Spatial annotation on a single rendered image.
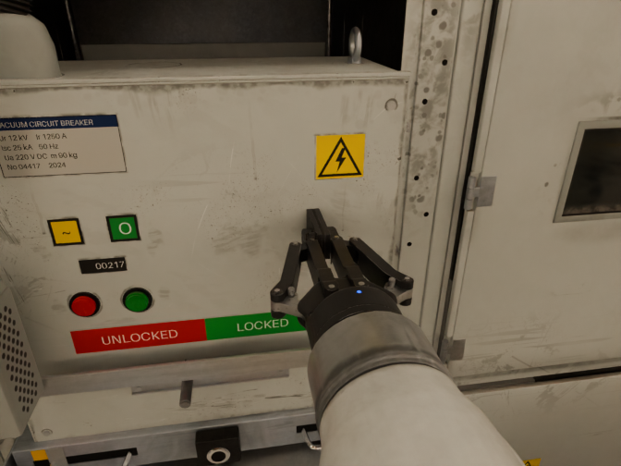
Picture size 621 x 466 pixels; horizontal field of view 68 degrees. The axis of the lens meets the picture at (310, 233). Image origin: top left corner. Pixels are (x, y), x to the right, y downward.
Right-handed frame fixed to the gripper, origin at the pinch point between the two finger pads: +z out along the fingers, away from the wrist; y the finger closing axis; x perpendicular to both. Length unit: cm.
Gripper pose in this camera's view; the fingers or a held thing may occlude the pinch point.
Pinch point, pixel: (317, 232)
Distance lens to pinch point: 51.3
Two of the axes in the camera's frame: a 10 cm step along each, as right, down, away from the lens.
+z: -1.6, -4.4, 8.8
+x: 0.0, -9.0, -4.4
